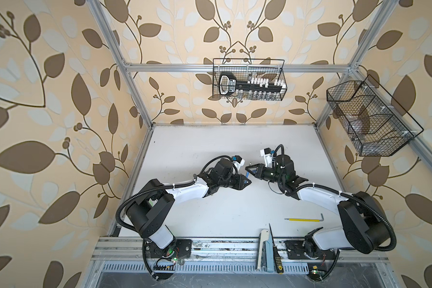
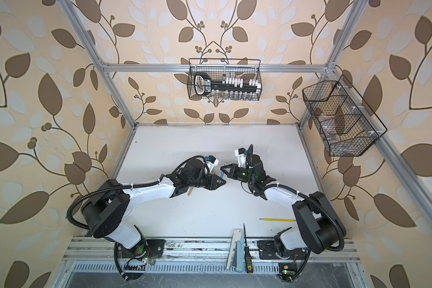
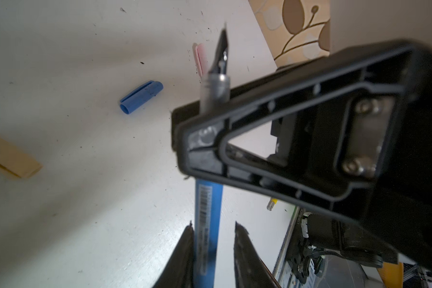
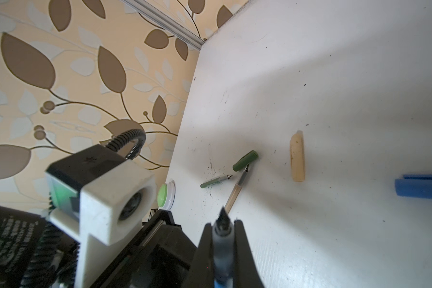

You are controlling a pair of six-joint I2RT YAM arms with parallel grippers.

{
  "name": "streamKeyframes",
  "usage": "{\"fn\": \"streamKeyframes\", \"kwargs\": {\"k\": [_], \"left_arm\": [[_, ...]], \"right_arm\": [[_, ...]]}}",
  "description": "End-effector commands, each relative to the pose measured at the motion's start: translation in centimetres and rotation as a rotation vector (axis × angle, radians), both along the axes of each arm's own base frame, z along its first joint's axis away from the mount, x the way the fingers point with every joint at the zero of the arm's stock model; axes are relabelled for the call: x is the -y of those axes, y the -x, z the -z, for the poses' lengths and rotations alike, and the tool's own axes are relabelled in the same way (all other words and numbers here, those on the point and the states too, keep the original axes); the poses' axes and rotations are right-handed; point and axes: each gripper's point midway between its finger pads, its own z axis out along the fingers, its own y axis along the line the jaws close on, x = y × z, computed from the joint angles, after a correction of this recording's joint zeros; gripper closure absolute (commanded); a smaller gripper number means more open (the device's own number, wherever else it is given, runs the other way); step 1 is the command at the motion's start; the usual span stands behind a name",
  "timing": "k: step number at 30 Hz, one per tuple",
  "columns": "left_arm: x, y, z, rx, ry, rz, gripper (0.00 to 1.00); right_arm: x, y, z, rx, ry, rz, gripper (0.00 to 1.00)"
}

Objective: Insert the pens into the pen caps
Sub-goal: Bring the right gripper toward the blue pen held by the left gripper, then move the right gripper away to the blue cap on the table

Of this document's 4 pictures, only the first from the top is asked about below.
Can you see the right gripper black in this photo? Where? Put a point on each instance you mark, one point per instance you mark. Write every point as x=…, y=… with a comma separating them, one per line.
x=259, y=171

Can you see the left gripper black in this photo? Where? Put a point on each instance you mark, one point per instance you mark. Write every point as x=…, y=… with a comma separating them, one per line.
x=241, y=181

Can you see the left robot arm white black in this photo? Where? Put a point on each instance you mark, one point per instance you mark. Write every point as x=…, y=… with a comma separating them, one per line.
x=146, y=211

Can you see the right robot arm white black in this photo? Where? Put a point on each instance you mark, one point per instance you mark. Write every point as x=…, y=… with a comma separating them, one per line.
x=364, y=226

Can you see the beige blue utility tool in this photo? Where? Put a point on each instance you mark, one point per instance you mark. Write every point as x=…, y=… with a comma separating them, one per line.
x=265, y=257

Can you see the black screwdriver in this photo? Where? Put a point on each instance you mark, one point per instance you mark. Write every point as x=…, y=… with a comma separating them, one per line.
x=277, y=259

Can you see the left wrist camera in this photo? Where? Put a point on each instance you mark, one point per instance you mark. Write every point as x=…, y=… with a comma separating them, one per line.
x=238, y=162

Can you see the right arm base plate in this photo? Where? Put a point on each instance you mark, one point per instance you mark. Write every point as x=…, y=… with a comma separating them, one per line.
x=302, y=250

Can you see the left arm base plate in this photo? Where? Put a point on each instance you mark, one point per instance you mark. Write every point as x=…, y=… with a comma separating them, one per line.
x=177, y=249

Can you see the black socket set rail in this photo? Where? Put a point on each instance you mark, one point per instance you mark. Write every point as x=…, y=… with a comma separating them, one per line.
x=228, y=84

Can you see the back wire basket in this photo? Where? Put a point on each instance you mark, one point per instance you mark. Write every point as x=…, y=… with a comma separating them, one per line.
x=259, y=68

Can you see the wire basket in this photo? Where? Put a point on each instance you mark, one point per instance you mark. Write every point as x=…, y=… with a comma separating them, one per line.
x=259, y=68
x=377, y=124

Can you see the right wire basket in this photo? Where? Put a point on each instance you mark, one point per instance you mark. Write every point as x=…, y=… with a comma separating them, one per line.
x=377, y=124

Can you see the aluminium front rail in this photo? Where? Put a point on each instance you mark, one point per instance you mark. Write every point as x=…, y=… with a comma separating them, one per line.
x=209, y=255

